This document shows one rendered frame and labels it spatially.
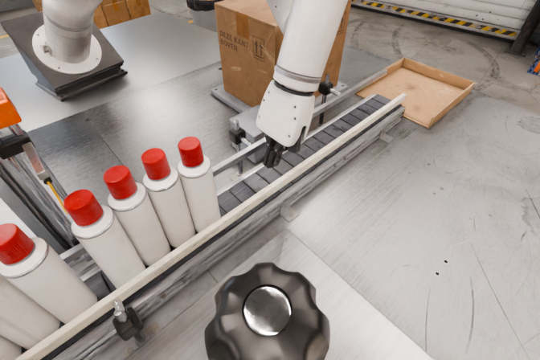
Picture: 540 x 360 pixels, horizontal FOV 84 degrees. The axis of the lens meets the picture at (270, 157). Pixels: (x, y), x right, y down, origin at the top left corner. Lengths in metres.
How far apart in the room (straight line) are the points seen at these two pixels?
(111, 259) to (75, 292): 0.06
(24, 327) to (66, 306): 0.05
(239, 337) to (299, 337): 0.03
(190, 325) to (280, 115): 0.37
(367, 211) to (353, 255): 0.12
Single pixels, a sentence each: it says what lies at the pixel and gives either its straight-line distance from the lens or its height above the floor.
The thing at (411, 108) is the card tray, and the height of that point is 0.83.
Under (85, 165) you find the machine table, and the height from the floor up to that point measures 0.83.
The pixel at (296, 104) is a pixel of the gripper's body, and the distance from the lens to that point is 0.53.
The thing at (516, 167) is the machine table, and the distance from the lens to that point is 0.99.
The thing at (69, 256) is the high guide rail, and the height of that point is 0.96.
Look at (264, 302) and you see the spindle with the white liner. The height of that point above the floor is 1.18.
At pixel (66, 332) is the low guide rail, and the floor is 0.91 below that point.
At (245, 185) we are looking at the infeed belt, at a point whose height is 0.88.
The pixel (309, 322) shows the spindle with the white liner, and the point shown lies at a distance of 0.20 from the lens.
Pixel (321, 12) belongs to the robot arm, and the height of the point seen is 1.22.
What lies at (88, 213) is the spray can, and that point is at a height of 1.07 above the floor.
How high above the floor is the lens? 1.37
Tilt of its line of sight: 43 degrees down
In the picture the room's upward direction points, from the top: straight up
